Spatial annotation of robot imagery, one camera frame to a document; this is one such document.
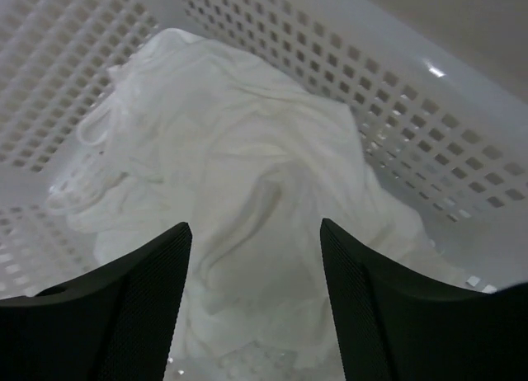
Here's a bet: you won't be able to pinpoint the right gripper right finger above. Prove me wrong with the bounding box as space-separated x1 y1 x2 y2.
320 219 527 380

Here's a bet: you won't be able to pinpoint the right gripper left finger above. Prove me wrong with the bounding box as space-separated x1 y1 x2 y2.
1 223 192 380

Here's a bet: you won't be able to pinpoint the white tank tops in basket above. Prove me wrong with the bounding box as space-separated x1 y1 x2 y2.
46 29 441 367

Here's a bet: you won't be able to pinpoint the white plastic basket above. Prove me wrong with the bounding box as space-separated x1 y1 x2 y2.
1 0 527 298

